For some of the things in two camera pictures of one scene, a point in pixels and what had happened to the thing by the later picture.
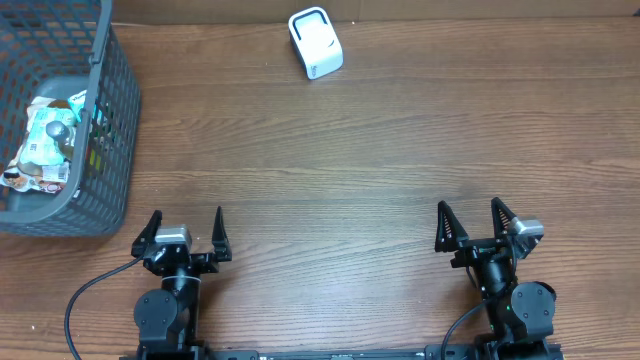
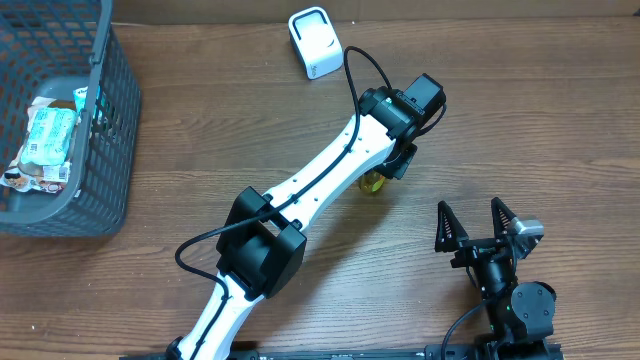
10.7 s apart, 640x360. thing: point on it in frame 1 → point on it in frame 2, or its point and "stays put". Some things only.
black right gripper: (452, 238) stays put
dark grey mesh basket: (53, 49) stays put
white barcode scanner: (315, 42) stays put
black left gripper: (206, 260) → (394, 163)
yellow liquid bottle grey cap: (61, 133) → (371, 181)
